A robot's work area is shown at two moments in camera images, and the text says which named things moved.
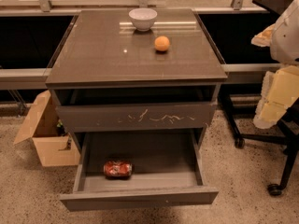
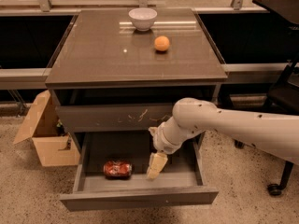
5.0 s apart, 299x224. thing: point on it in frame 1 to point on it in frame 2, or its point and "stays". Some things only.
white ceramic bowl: x=143 y=18 stays
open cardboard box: x=54 y=147 stays
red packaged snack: x=118 y=169 stays
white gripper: x=286 y=37 to x=161 y=143
